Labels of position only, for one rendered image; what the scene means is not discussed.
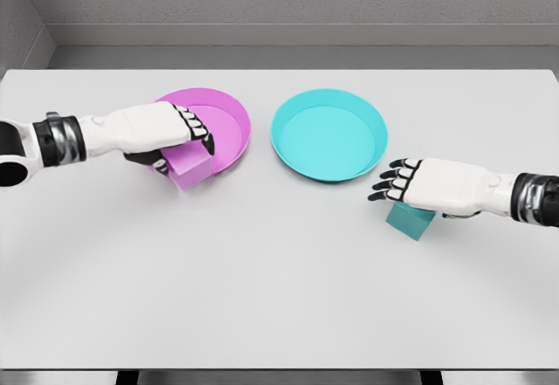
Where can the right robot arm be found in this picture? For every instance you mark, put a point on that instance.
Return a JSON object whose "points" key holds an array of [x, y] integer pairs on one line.
{"points": [[519, 195]]}

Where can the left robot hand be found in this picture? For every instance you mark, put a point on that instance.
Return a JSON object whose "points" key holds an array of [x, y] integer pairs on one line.
{"points": [[155, 126]]}

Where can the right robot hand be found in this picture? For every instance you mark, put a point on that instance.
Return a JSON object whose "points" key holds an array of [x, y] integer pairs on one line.
{"points": [[436, 182]]}

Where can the cyan plate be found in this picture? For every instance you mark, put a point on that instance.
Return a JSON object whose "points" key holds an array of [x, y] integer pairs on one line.
{"points": [[327, 136]]}

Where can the pink block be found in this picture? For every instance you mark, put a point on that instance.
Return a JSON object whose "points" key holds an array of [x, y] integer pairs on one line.
{"points": [[192, 169]]}

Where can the teal block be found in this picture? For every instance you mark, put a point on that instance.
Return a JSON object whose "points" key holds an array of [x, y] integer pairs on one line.
{"points": [[408, 221]]}

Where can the pink plate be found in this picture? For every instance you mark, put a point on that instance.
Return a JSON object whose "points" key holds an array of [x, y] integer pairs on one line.
{"points": [[227, 129]]}

